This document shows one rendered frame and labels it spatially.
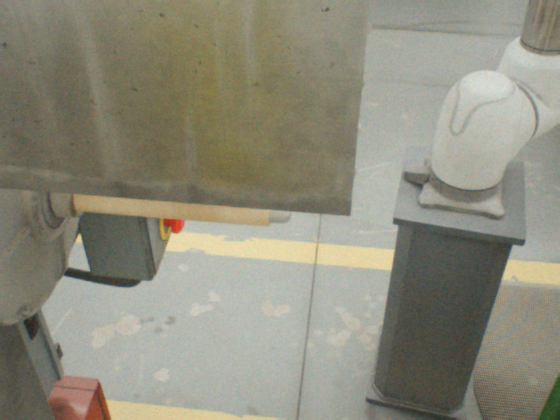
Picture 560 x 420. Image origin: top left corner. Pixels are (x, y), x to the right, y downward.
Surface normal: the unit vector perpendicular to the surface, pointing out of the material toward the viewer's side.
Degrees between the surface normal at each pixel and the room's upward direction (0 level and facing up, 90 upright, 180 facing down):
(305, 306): 0
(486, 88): 5
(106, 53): 90
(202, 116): 90
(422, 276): 90
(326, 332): 0
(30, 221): 83
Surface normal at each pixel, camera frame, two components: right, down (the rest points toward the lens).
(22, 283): 0.97, 0.21
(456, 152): -0.61, 0.50
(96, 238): -0.12, 0.65
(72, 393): 0.00, -0.76
